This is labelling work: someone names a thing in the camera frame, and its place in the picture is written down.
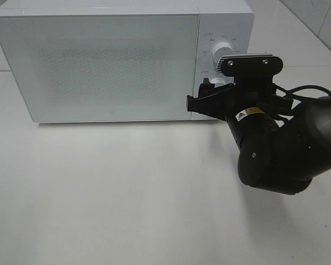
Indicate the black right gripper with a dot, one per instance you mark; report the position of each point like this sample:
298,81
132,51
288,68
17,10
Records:
250,107

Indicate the white timer knob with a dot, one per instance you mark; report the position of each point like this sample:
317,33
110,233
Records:
217,80

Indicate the white microwave door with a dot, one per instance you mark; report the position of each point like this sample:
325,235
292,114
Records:
102,68

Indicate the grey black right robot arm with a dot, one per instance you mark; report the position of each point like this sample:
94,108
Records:
283,141

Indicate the white upper power knob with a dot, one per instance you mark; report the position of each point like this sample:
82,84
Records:
221,48

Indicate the white microwave oven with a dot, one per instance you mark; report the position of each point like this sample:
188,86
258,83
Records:
217,20

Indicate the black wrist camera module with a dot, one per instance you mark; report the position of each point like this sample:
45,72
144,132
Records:
250,67

